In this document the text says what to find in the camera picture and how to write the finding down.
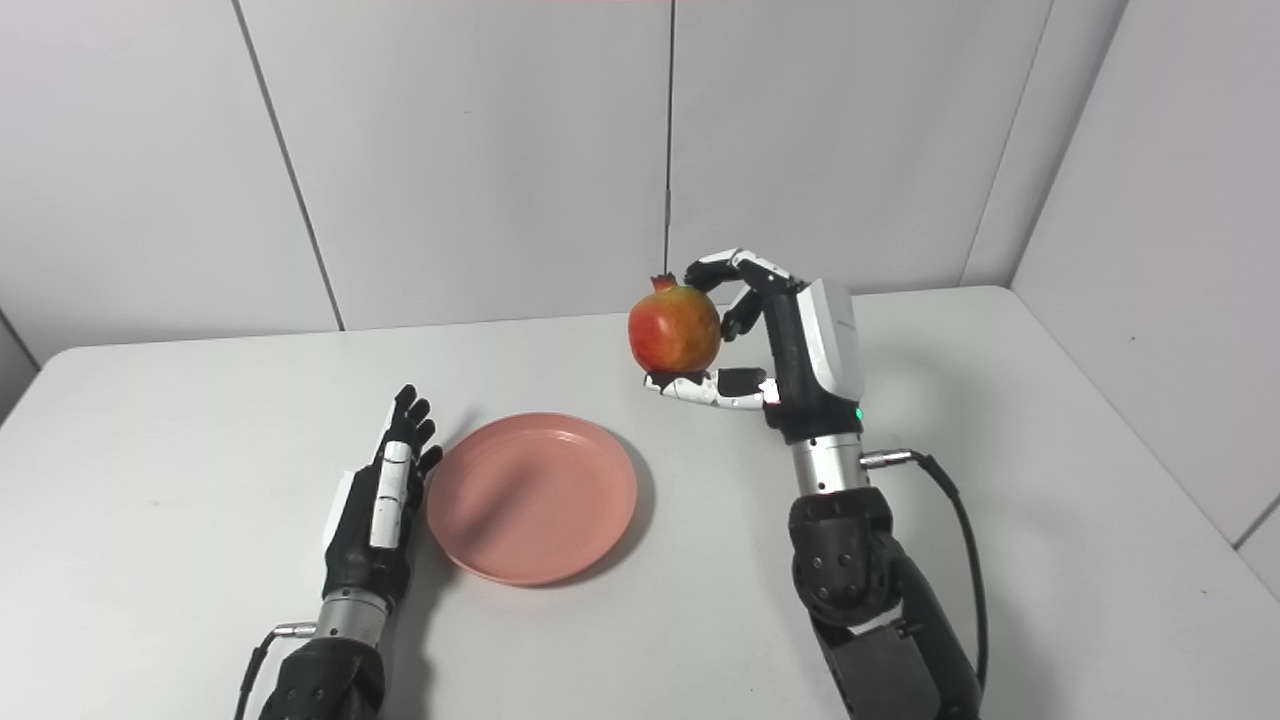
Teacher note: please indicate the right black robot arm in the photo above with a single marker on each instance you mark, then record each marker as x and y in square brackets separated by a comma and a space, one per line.
[870, 590]

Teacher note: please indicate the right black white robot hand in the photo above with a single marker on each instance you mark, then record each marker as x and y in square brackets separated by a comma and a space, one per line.
[805, 350]

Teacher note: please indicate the pink round plate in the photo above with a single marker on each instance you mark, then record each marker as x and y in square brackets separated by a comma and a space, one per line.
[532, 498]

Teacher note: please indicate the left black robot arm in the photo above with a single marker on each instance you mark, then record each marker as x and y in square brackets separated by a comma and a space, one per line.
[330, 660]

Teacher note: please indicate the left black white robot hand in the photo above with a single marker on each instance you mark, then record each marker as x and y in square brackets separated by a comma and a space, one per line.
[385, 520]

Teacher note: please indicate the red pomegranate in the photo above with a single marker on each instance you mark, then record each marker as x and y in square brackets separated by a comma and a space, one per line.
[674, 327]

